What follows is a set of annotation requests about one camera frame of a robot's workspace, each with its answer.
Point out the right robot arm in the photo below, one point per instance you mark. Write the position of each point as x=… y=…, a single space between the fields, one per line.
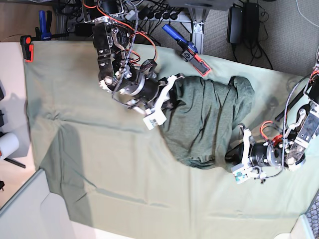
x=115 y=26

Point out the black power adapter left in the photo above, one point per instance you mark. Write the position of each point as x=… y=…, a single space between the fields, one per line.
x=235 y=24

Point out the black power brick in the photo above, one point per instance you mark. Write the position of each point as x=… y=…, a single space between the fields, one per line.
x=83 y=29

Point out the orange black corner clamp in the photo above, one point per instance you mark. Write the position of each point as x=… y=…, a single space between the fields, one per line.
x=42 y=33

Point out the green T-shirt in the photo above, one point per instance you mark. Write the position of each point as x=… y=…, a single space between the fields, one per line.
x=198 y=131

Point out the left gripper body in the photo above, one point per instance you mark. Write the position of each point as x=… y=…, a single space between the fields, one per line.
x=265 y=155

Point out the blue orange bar clamp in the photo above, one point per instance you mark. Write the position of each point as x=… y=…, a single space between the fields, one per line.
x=189 y=52

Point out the black power adapter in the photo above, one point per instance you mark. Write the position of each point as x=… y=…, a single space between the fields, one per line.
x=251 y=20
x=235 y=24

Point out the white paper roll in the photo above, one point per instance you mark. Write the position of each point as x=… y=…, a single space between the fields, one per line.
x=8 y=145

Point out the black power strip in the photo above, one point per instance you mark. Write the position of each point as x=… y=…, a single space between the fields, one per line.
x=148 y=12

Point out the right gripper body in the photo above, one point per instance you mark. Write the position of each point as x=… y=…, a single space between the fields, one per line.
x=148 y=90

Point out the black power adapter right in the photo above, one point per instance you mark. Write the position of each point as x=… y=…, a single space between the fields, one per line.
x=251 y=20

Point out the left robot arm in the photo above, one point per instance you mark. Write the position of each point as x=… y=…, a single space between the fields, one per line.
x=283 y=147

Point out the aluminium table leg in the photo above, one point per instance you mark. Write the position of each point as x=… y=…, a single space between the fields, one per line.
x=198 y=18

